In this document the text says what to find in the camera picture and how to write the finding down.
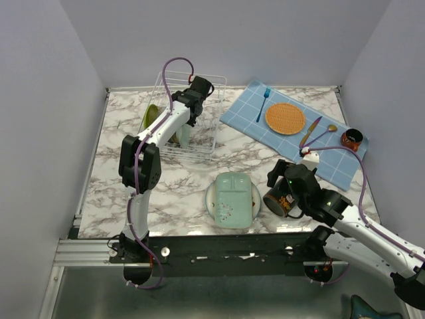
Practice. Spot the white wire dish rack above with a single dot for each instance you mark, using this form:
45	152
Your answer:
204	132

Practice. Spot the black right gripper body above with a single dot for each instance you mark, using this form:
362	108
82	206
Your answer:
301	202

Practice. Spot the teal square ceramic plate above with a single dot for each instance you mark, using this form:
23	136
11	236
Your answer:
183	135

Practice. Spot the white watermelon round plate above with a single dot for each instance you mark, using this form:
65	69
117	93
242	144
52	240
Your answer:
211	196

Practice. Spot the black skull pattern mug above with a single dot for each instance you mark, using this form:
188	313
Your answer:
279	200

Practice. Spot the iridescent rainbow knife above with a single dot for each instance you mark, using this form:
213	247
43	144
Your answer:
309	131

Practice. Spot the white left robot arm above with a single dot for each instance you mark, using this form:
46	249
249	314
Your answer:
140	163

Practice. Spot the blue metal fork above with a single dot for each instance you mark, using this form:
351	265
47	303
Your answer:
265	96

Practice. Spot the yellow patterned round plate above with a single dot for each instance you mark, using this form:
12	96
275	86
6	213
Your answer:
174	139

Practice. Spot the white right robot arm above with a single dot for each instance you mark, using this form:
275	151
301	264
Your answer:
346	234

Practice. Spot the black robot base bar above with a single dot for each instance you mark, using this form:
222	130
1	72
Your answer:
291	254

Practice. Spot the iridescent rainbow spoon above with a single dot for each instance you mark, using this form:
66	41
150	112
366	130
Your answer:
331	128

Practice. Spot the dark teal star object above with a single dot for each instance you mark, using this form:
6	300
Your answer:
361	309

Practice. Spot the small brown clay cup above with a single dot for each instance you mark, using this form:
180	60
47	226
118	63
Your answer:
352	139

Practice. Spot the round woven wicker plate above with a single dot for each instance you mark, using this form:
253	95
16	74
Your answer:
285	118

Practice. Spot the lime green round plate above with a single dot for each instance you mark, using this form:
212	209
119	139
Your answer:
151	114

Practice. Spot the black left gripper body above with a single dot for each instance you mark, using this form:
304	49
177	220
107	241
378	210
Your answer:
192	119

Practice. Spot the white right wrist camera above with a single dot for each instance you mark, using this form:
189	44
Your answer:
309	158

